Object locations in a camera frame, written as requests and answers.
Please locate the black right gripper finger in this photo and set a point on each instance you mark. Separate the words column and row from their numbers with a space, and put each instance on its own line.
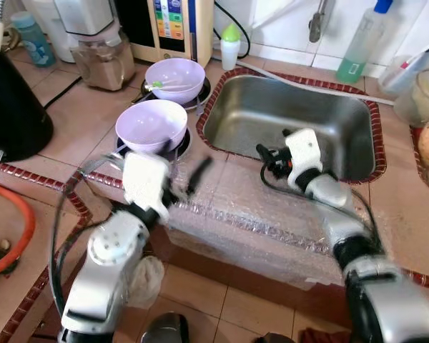
column 264, row 152

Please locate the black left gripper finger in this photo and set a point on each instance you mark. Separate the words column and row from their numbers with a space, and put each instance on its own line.
column 200, row 176

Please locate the purple plastic bowl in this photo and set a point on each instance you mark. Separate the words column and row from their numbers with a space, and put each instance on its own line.
column 179, row 70
column 150, row 125

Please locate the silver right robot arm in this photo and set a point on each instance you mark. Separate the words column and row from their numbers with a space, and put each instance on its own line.
column 386, row 300

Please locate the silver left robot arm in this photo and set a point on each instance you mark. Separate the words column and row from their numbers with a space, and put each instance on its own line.
column 107, row 264

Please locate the steel kitchen sink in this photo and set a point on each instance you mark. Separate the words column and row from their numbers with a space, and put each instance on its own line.
column 293, row 121

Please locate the crumpled white plastic bag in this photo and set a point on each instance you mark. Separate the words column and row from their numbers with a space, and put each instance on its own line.
column 146, row 282

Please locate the white green plastic spoon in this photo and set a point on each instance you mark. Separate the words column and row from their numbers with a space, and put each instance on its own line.
column 161, row 85

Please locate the white bottle green cap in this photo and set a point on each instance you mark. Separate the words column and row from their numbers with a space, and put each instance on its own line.
column 230, row 50

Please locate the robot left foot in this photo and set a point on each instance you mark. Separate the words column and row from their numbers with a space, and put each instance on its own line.
column 164, row 330

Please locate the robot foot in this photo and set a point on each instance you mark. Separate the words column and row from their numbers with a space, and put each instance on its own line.
column 275, row 338
column 164, row 330

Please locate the green dish soap bottle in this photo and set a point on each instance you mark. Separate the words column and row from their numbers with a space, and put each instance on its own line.
column 357, row 50

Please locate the cream water ionizer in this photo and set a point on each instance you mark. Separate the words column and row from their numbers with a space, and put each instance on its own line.
column 171, row 28

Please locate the white blender brown jar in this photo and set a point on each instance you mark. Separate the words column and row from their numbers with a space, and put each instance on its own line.
column 104, row 61

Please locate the white red tube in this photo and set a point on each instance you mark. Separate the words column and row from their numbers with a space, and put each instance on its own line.
column 415, row 61

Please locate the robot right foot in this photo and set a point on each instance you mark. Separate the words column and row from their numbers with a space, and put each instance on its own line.
column 275, row 338

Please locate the dark red floor cloth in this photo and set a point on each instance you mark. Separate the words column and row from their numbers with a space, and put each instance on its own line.
column 322, row 336

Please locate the black electric kettle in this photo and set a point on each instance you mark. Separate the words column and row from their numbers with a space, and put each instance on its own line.
column 14, row 107

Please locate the small teal bottle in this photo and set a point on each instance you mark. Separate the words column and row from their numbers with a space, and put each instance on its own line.
column 32, row 43

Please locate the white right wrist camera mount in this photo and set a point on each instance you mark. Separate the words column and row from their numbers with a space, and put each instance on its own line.
column 304, row 150

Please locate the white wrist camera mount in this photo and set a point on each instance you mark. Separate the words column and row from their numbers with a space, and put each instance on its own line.
column 304, row 150
column 144, row 182

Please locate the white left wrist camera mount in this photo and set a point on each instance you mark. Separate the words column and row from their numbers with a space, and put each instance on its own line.
column 144, row 182

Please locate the steel wall faucet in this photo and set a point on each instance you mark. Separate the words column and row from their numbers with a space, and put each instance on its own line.
column 317, row 25

